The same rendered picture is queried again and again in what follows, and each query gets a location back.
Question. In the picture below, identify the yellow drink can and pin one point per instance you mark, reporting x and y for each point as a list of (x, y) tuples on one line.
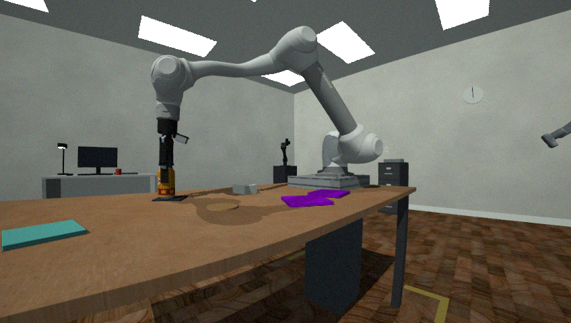
[(167, 190)]

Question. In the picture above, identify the teal flat rectangular slab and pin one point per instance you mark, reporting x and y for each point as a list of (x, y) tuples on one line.
[(37, 234)]

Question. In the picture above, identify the purple flat square tile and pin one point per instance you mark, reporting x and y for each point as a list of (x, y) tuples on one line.
[(306, 201), (330, 193)]

